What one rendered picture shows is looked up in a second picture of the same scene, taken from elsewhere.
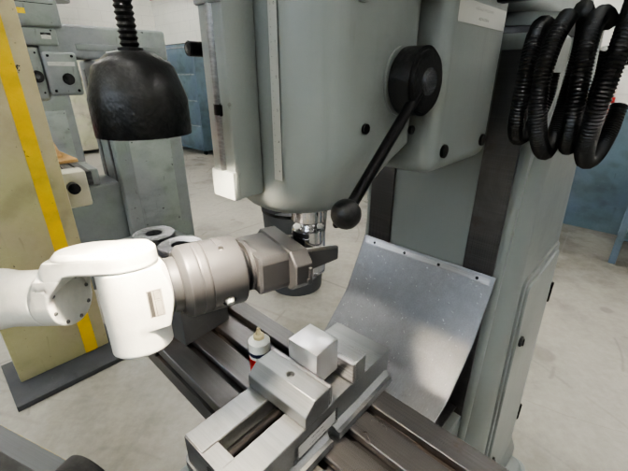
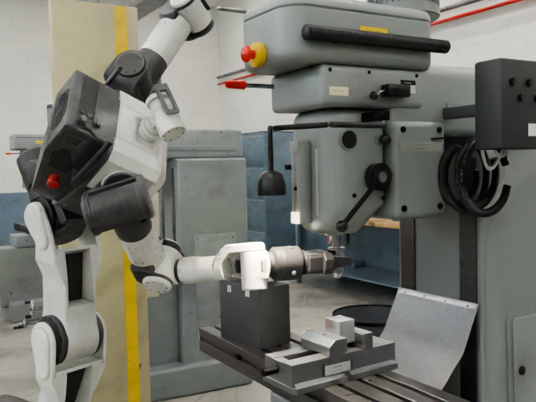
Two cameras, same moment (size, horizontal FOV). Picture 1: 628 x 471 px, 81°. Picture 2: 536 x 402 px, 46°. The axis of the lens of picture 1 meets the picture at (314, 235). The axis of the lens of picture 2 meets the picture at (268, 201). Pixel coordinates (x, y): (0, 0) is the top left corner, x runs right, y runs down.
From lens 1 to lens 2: 121 cm
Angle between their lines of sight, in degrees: 25
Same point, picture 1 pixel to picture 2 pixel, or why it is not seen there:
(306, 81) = (328, 178)
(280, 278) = (318, 266)
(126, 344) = (250, 282)
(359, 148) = (352, 202)
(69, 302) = (225, 269)
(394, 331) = (413, 352)
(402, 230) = (422, 279)
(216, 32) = (297, 162)
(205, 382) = not seen: hidden behind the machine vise
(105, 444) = not seen: outside the picture
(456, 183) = (449, 239)
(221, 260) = (292, 252)
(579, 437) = not seen: outside the picture
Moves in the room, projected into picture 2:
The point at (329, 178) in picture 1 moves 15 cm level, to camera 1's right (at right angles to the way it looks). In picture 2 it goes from (338, 215) to (400, 214)
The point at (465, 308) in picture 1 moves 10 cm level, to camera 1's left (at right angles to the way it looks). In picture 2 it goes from (460, 329) to (423, 327)
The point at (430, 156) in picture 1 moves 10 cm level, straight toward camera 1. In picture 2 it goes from (396, 210) to (380, 213)
